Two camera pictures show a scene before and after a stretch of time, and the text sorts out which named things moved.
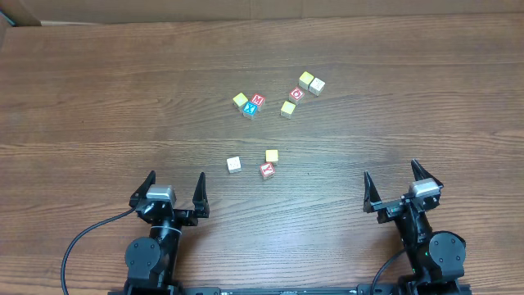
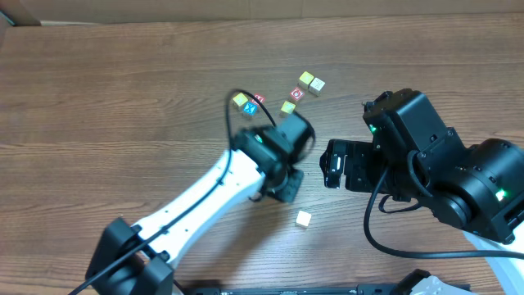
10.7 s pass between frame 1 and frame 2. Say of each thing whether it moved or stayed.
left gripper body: moved
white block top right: stayed
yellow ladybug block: moved
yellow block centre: stayed
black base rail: stayed
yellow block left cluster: stayed
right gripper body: moved
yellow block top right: stayed
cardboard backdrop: stayed
